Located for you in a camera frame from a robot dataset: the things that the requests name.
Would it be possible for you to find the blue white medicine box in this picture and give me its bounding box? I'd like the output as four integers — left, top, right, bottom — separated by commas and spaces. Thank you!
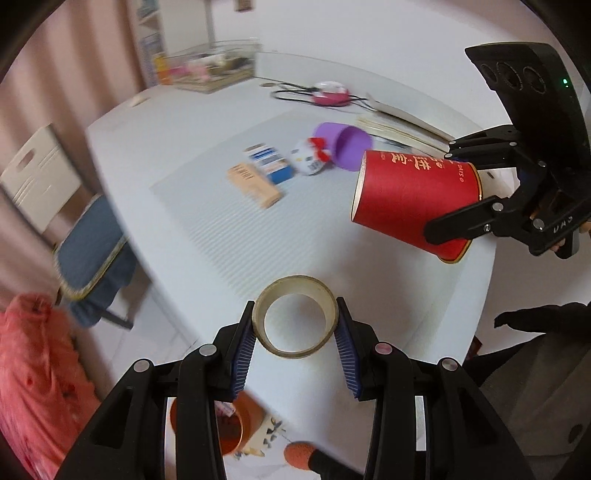
214, 401, 235, 417

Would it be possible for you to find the clear acrylic organizer box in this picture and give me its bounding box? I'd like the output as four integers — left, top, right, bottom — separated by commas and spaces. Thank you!
163, 39, 260, 94

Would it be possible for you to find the pink floral bedding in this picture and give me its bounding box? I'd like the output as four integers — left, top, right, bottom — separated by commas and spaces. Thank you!
1, 293, 100, 479

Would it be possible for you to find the person's right hand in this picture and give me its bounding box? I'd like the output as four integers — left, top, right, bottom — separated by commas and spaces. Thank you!
531, 211, 590, 259

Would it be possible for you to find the orange round trash bin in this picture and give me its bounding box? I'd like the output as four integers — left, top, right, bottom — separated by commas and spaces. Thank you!
169, 391, 267, 458

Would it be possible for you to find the grey woven table mat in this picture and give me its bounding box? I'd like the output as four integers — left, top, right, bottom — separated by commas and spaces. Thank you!
152, 110, 459, 345

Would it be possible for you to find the red paper cup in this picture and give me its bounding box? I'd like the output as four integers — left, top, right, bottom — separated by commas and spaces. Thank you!
351, 150, 483, 264

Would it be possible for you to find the black power cable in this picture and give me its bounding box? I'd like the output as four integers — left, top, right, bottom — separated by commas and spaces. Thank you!
270, 81, 385, 112

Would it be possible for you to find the hello kitty plush toy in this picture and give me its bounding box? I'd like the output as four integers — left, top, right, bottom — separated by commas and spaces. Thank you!
287, 137, 332, 176

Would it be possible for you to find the wall power socket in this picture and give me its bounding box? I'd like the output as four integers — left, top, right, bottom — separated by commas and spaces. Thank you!
235, 0, 252, 12

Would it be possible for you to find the purple plastic cup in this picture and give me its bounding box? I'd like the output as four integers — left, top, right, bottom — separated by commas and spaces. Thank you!
314, 122, 373, 172

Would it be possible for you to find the small beige eraser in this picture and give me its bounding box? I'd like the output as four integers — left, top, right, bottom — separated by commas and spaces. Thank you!
128, 94, 147, 108

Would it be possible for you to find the white wooden chair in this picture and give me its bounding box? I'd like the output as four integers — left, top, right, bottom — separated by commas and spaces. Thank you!
1, 125, 83, 234

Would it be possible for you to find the stack of open books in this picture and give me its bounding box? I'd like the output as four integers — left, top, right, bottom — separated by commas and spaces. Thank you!
356, 95, 453, 158

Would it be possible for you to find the yellow foam puzzle mat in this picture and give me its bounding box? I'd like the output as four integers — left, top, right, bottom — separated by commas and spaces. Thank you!
232, 413, 287, 459

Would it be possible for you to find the orange slipper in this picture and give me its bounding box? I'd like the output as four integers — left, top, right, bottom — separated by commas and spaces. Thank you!
283, 442, 317, 471

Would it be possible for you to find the white wall shelf unit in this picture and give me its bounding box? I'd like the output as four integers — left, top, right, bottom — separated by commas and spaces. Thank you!
128, 0, 260, 86

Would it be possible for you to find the pink white small appliance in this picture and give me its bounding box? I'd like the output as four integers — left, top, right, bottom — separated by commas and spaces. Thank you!
311, 81, 351, 107

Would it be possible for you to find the small blue white carton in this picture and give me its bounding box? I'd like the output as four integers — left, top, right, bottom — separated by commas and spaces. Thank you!
243, 143, 294, 185

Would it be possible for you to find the beige tape roll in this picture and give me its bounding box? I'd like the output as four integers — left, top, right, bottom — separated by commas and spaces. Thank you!
252, 275, 339, 359

